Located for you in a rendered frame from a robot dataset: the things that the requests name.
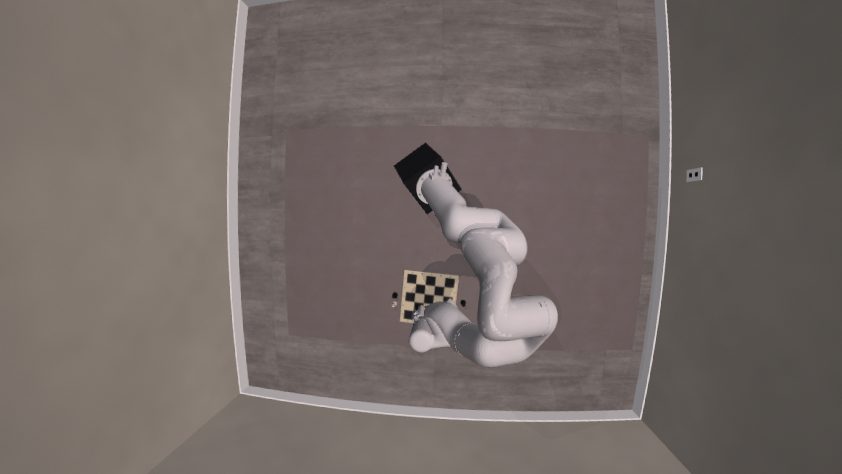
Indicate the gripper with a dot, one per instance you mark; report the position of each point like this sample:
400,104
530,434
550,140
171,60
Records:
420,311

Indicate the black and cream chessboard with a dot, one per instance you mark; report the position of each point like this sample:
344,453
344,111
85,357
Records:
425,288

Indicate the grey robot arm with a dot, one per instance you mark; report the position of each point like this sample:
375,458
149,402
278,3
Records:
529,318

